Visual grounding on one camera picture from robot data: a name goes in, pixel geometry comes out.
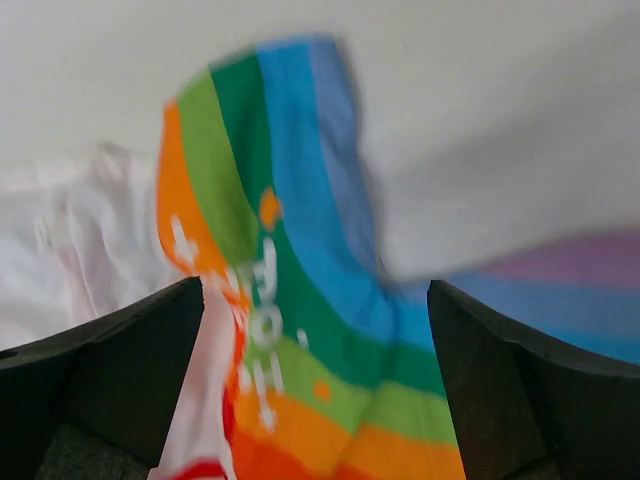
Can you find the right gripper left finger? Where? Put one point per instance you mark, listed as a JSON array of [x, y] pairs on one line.
[[97, 401]]

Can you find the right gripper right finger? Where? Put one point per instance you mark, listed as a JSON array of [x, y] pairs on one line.
[[526, 405]]

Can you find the rainbow striped kids jacket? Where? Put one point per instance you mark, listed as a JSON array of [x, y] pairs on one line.
[[315, 357]]

